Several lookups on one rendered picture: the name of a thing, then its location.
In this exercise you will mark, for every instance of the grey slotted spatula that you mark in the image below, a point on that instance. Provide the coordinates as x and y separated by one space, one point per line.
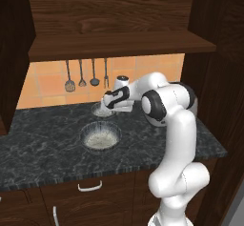
70 85

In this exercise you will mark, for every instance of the small glass bowl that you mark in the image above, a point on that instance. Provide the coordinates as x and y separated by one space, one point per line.
101 111

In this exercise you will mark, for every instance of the grey meat fork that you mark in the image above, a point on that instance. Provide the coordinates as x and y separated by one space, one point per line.
106 80

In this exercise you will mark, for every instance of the dark wooden drawer front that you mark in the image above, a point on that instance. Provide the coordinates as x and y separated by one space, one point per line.
63 190

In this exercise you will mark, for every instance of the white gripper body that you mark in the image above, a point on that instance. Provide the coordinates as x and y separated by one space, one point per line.
123 108

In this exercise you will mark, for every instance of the dark wooden open cabinet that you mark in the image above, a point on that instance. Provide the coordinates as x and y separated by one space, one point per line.
120 44

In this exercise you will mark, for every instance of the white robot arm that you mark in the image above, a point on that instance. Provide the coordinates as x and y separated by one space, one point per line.
178 134

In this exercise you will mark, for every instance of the dark wooden cupboard front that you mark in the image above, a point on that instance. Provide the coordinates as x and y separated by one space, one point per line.
19 209

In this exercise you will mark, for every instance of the grey ladle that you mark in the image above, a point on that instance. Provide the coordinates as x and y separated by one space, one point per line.
94 81

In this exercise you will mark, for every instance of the dark wooden cabinet door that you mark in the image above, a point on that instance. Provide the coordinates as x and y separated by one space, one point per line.
14 61
219 77

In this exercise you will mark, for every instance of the large glass bowl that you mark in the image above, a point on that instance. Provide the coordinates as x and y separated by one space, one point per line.
100 139

